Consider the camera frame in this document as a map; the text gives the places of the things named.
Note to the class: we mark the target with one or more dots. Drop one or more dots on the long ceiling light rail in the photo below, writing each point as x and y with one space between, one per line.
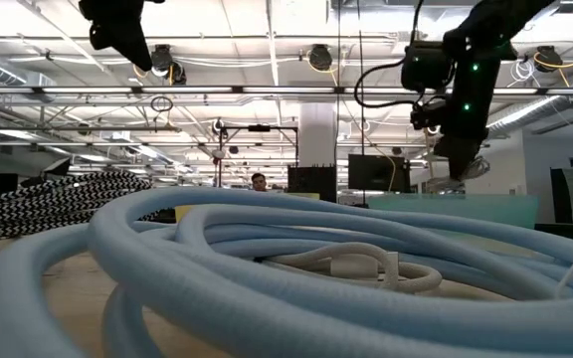
192 90

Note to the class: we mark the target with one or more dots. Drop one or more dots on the teal bin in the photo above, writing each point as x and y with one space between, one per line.
465 211

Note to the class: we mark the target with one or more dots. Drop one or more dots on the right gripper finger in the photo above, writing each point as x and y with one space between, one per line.
460 156

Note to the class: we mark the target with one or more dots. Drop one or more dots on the person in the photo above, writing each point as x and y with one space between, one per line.
259 183

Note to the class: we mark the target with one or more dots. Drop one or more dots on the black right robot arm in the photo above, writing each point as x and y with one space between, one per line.
495 20

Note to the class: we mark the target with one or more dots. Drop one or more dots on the white column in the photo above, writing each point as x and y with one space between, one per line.
316 134

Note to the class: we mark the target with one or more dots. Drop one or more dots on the black equipment case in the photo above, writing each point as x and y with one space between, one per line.
311 184

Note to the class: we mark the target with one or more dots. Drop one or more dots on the black metal frame rig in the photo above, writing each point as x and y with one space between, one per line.
259 127

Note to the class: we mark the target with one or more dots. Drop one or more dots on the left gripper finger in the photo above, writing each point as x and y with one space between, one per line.
137 47

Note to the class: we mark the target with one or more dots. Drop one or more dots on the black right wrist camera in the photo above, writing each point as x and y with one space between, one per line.
428 114

